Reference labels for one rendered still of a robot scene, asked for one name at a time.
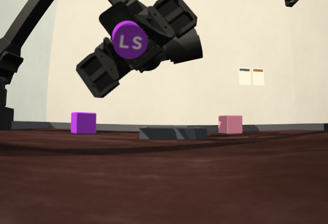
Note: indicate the purple cylinder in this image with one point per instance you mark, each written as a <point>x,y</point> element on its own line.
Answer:
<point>129,40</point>

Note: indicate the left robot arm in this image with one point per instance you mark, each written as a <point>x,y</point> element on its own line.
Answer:
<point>184,49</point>

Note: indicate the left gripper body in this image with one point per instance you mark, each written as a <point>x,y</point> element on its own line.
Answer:
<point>178,15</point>

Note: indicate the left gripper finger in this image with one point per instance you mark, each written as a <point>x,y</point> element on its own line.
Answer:
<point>149,18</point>
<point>111,60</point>

